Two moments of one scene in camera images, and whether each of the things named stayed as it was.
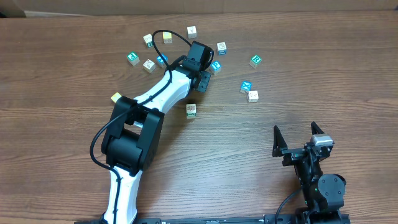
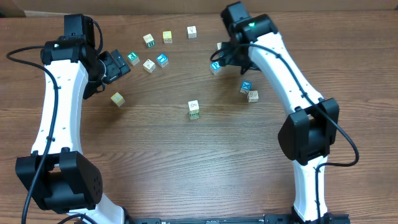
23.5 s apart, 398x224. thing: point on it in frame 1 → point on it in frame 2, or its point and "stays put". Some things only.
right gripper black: x=293 y=155 → x=229 y=57
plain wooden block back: x=191 y=32 stays put
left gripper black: x=203 y=84 → x=114 y=69
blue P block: x=216 y=67 stays put
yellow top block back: x=167 y=37 stays put
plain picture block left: x=149 y=66 stays put
